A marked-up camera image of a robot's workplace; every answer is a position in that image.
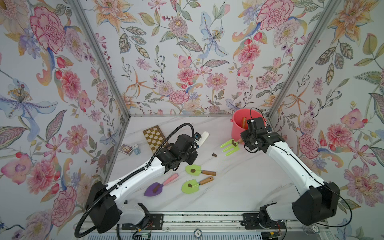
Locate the yellow trowel wooden handle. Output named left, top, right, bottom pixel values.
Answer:
left=242, top=117, right=248, bottom=130

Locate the pink plastic bucket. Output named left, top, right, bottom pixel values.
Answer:
left=231, top=108, right=267, bottom=142

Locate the green hand fork wooden handle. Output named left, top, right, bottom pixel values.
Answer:
left=220, top=139, right=244, bottom=157

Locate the white blue cleaning brush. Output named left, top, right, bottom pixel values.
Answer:
left=198, top=131, right=210, bottom=147

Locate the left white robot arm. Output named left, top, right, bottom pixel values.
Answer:
left=86, top=133, right=207, bottom=234

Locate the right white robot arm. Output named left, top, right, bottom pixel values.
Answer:
left=241, top=117, right=340, bottom=228

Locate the green trowel upper middle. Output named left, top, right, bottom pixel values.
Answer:
left=185, top=165, right=216, bottom=176

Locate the green trowel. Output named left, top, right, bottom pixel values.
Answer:
left=182, top=177, right=214, bottom=194
left=185, top=165, right=216, bottom=176

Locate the green trowel lower middle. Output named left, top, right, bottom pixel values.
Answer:
left=182, top=177, right=214, bottom=194

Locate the wooden chessboard box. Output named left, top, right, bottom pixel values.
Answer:
left=143, top=125, right=166, bottom=153

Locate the small blue patterned cup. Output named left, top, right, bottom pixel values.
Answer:
left=133, top=145, right=141, bottom=155

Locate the small card box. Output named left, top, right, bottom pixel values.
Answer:
left=119, top=144, right=133, bottom=156

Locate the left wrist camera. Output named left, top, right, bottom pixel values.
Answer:
left=194, top=132, right=202, bottom=142

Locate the purple trowel pink handle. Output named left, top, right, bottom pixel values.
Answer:
left=144, top=173, right=179, bottom=197

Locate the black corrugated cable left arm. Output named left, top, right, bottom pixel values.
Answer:
left=74, top=122, right=196, bottom=239

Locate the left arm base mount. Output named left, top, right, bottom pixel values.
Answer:
left=121, top=213, right=164, bottom=231

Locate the aluminium front rail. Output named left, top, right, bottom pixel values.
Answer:
left=85, top=212, right=334, bottom=240

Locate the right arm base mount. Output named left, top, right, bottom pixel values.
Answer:
left=240, top=213, right=287, bottom=231

